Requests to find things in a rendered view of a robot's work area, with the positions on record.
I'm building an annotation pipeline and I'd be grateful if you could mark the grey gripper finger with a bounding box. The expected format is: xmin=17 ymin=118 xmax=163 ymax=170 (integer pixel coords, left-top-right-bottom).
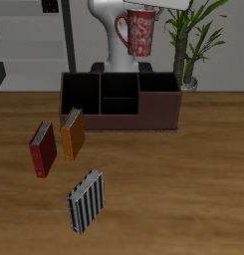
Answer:
xmin=154 ymin=8 xmax=165 ymax=22

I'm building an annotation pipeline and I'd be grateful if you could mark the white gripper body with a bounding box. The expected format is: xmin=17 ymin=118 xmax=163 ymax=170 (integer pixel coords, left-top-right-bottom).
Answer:
xmin=122 ymin=0 xmax=191 ymax=12

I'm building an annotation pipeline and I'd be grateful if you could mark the red patterned mug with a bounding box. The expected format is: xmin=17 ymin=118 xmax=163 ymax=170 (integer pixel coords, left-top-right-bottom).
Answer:
xmin=114 ymin=8 xmax=157 ymax=58

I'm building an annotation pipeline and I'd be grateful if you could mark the dark brown desk caddy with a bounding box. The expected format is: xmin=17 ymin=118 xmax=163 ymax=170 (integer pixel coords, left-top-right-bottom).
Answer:
xmin=59 ymin=71 xmax=183 ymax=132

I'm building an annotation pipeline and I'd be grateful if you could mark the green pot plant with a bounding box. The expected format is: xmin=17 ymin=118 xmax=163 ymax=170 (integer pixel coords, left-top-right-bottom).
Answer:
xmin=163 ymin=0 xmax=230 ymax=86

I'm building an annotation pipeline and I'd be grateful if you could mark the white plant pot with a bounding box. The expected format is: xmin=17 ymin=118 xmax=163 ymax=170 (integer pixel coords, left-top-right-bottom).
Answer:
xmin=179 ymin=76 xmax=199 ymax=93

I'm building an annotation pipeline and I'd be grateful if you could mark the small black box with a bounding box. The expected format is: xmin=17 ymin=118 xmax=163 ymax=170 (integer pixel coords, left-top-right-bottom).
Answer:
xmin=41 ymin=0 xmax=60 ymax=14

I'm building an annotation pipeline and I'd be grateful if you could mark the white shelf unit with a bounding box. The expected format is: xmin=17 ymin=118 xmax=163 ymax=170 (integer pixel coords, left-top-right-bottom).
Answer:
xmin=0 ymin=0 xmax=70 ymax=93

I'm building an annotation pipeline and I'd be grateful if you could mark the orange book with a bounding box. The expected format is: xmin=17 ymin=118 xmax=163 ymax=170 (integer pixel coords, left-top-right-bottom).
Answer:
xmin=60 ymin=106 xmax=87 ymax=163

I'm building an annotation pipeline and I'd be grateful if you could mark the red book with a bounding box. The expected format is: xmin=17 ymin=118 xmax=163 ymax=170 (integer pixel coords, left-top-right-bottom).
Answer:
xmin=28 ymin=121 xmax=59 ymax=179

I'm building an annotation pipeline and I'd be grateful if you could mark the black white striped book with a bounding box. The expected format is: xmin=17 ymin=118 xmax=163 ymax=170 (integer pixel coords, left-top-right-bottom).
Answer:
xmin=66 ymin=166 xmax=107 ymax=236

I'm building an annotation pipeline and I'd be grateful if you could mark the flat black base plate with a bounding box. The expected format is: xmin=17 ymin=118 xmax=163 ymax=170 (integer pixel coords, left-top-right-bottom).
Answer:
xmin=90 ymin=61 xmax=154 ymax=74

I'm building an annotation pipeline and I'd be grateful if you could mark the dark grey upright post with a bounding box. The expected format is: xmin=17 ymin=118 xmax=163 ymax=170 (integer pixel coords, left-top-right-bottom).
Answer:
xmin=60 ymin=0 xmax=77 ymax=74

